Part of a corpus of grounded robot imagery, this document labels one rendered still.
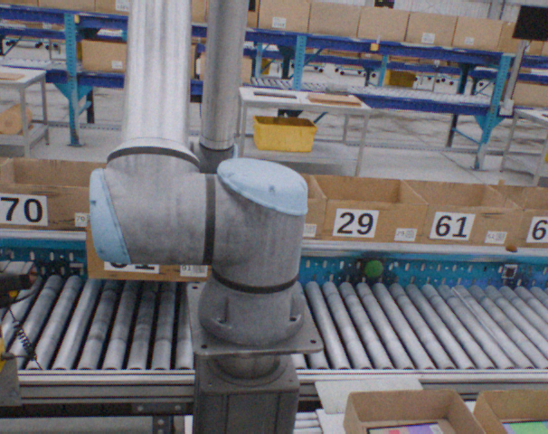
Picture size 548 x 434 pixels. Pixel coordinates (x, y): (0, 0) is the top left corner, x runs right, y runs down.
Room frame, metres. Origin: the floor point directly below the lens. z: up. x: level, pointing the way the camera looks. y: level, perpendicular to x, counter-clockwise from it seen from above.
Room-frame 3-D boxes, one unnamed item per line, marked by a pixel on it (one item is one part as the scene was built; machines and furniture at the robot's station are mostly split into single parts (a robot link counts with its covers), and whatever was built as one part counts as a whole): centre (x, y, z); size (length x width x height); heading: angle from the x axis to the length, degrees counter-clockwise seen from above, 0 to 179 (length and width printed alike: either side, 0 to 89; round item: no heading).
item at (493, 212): (2.03, -0.74, 0.96); 0.39 x 0.29 x 0.17; 99
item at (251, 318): (0.81, 0.02, 1.22); 0.19 x 0.19 x 0.10
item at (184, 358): (1.40, 0.24, 0.72); 0.52 x 0.05 x 0.05; 9
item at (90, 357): (1.36, 0.50, 0.72); 0.52 x 0.05 x 0.05; 9
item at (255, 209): (0.81, 0.03, 1.36); 0.17 x 0.15 x 0.18; 102
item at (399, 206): (1.96, -0.35, 0.96); 0.39 x 0.29 x 0.17; 99
